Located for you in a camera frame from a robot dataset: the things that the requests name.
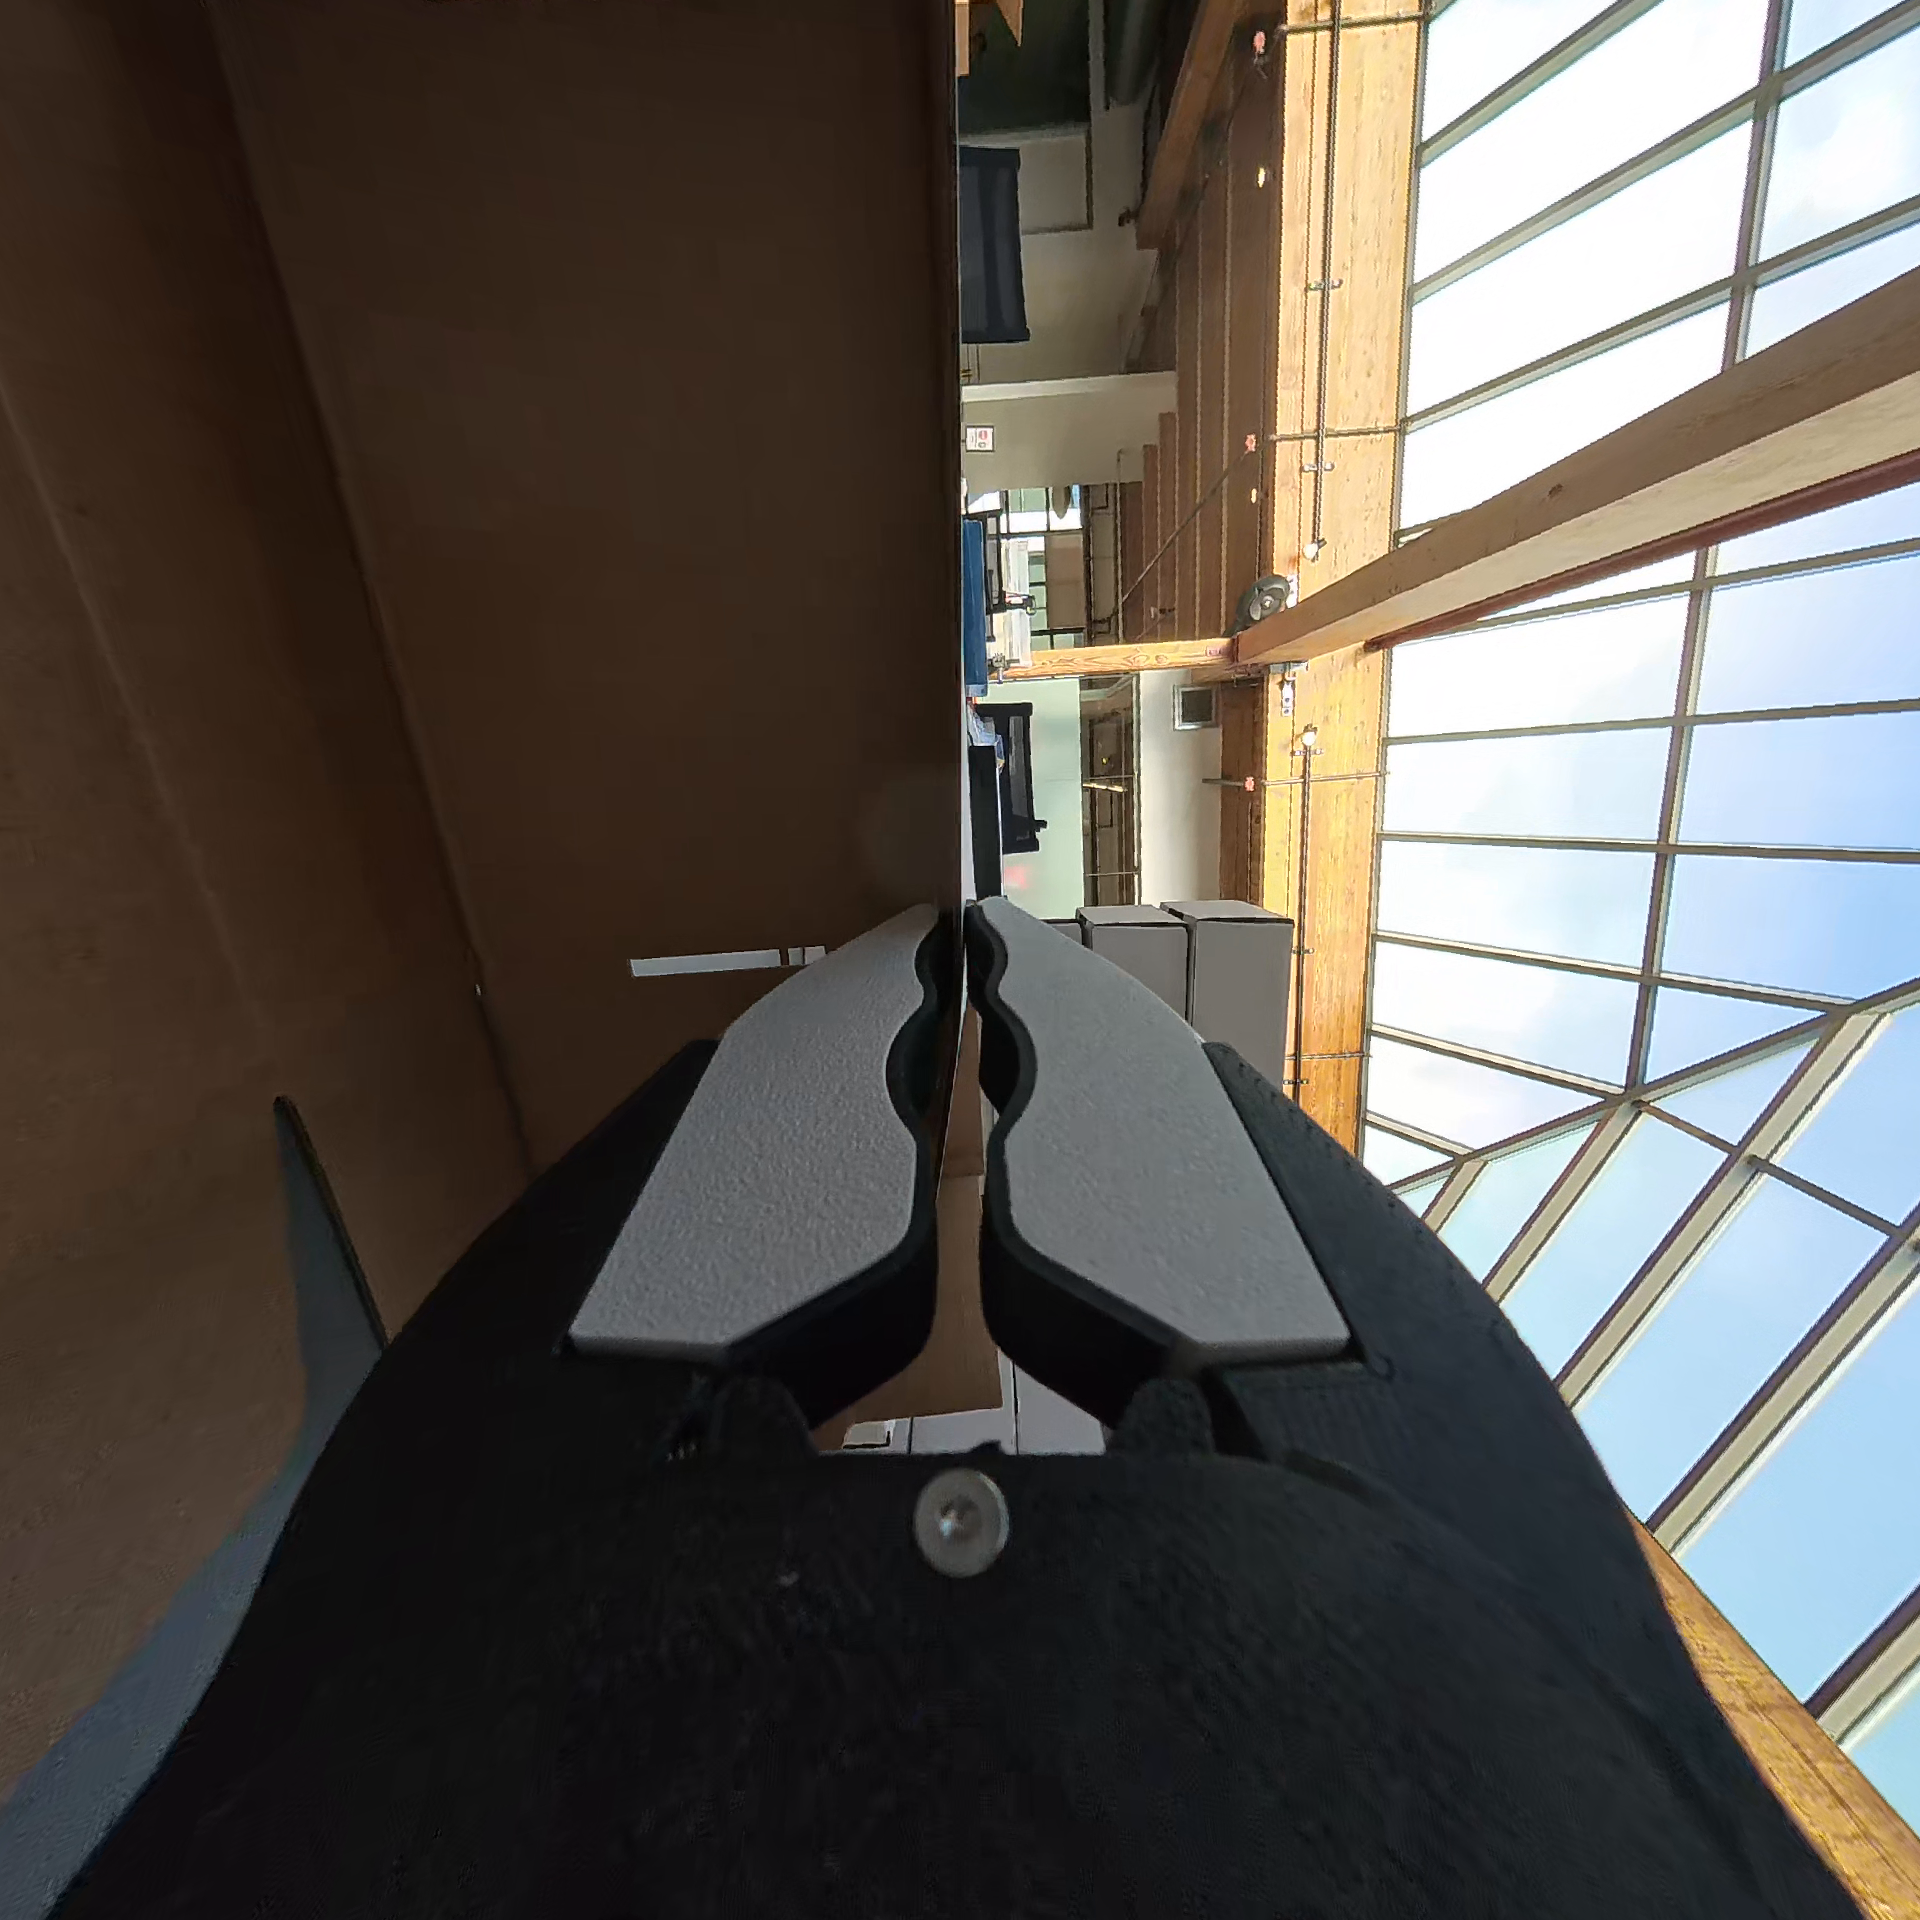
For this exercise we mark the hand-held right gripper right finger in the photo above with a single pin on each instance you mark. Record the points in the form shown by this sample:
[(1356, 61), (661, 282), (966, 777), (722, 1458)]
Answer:
[(1156, 1186)]

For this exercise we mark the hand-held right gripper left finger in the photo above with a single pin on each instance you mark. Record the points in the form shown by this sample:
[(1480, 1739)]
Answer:
[(782, 1171)]

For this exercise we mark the white and brown cardboard box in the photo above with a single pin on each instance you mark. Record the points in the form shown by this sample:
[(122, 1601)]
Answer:
[(451, 601)]

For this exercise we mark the white folded cardboard box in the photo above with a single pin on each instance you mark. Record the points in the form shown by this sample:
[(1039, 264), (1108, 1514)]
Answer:
[(1136, 955), (1238, 969)]

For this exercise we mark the black computer monitor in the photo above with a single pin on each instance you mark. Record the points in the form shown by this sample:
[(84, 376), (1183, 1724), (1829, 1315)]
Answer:
[(1010, 786)]

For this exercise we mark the glass skylight window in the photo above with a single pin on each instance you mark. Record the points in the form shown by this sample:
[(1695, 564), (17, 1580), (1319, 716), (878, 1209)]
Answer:
[(1649, 900)]

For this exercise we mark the wooden ceiling beam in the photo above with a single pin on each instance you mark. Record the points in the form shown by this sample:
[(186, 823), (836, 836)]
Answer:
[(1576, 517)]

